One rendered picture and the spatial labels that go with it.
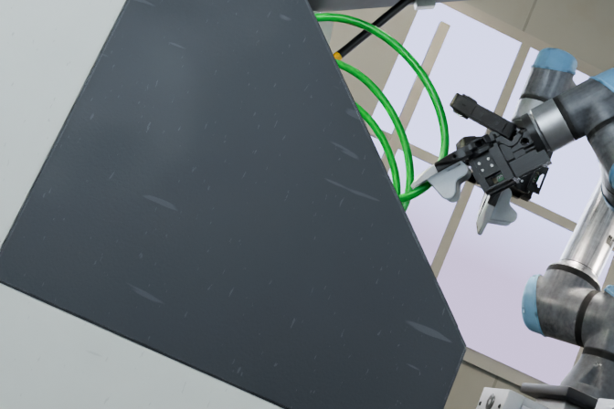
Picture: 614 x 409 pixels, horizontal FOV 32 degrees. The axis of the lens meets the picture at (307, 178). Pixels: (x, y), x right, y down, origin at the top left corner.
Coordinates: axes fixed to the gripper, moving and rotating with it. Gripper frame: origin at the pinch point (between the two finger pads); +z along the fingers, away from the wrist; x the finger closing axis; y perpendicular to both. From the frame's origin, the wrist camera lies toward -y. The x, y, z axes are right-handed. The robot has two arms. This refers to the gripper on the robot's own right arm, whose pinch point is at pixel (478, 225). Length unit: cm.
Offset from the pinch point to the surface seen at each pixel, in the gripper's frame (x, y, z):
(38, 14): -47, -70, 10
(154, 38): -47, -55, 6
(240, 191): -47, -37, 20
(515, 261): 207, 51, -45
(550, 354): 210, 76, -19
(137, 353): -47, -40, 44
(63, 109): -47, -62, 20
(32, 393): -47, -50, 53
